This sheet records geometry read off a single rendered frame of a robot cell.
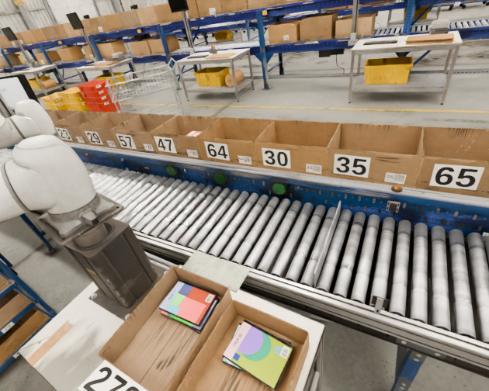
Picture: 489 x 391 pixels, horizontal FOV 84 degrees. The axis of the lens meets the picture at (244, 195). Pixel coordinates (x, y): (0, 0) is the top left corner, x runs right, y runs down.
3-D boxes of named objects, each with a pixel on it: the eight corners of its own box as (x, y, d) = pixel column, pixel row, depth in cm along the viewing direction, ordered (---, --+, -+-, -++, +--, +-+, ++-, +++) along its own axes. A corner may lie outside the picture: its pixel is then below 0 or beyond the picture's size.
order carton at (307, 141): (257, 167, 157) (253, 141, 147) (275, 144, 177) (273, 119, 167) (326, 177, 140) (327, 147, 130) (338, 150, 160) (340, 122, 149)
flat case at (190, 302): (199, 327, 97) (198, 325, 96) (159, 309, 105) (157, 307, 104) (218, 295, 106) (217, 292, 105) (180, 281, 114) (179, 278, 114)
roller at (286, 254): (268, 282, 117) (268, 274, 114) (305, 206, 152) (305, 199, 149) (279, 285, 115) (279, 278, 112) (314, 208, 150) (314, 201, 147)
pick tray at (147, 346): (109, 367, 94) (95, 354, 88) (179, 278, 119) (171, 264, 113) (171, 411, 81) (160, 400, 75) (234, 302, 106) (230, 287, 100)
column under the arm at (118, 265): (128, 324, 106) (86, 271, 86) (88, 299, 118) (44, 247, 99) (172, 272, 123) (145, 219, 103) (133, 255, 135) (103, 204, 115)
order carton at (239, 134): (202, 160, 175) (195, 136, 165) (225, 140, 195) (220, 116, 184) (258, 168, 157) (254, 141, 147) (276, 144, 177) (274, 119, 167)
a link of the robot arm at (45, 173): (101, 201, 88) (70, 137, 76) (36, 225, 81) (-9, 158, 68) (93, 181, 100) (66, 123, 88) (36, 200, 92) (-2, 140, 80)
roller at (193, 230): (176, 250, 140) (173, 243, 137) (226, 192, 175) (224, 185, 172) (183, 253, 138) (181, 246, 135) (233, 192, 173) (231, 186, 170)
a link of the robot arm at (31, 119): (55, 127, 129) (24, 139, 123) (35, 95, 120) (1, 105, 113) (60, 133, 122) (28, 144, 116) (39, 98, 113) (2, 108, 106)
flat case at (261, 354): (275, 392, 78) (274, 389, 77) (222, 356, 88) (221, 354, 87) (295, 348, 87) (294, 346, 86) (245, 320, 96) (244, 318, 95)
